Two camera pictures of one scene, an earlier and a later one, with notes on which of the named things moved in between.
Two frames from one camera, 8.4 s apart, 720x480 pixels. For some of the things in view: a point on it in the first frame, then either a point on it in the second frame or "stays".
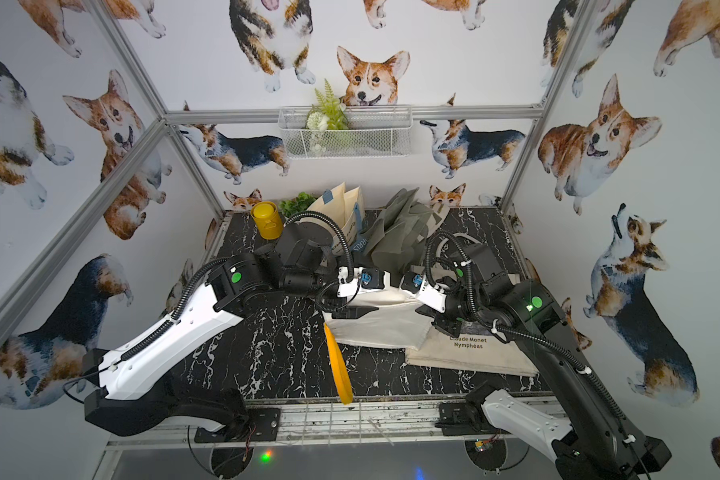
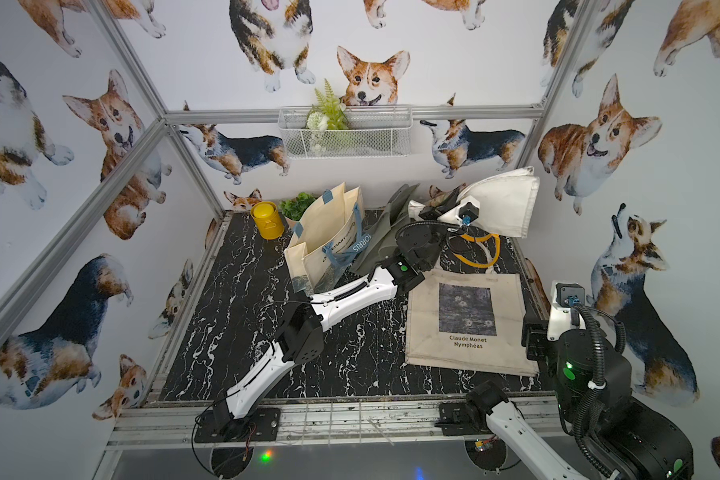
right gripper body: (466, 304) → (539, 345)
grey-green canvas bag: (397, 241) stays
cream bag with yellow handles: (396, 322) → (507, 202)
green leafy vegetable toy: (298, 204) stays
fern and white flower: (328, 112) stays
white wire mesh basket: (375, 132) stays
